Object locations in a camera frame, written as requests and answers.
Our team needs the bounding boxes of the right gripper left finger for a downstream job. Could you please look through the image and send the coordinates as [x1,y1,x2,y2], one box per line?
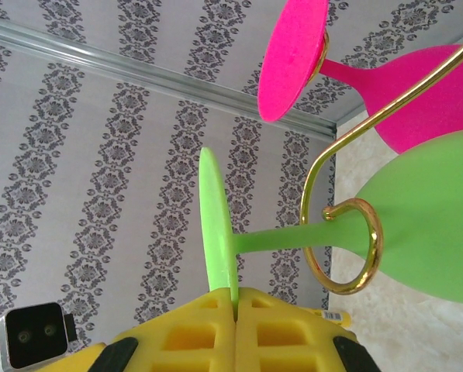
[48,287,238,372]

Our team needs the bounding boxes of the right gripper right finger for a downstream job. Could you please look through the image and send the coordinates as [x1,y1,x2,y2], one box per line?
[234,286,382,372]

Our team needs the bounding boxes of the green wine glass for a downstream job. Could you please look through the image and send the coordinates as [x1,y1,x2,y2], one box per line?
[198,129,463,308]

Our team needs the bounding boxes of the pink wine glass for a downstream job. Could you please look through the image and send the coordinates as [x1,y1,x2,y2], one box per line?
[257,0,463,157]

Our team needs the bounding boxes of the gold wire glass rack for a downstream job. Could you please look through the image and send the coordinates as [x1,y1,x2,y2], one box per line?
[299,26,463,295]

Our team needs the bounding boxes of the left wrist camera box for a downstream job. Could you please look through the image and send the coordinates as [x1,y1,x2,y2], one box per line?
[0,301,76,371]

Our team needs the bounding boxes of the aluminium frame post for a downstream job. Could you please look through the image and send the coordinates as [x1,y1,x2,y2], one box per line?
[0,15,339,140]

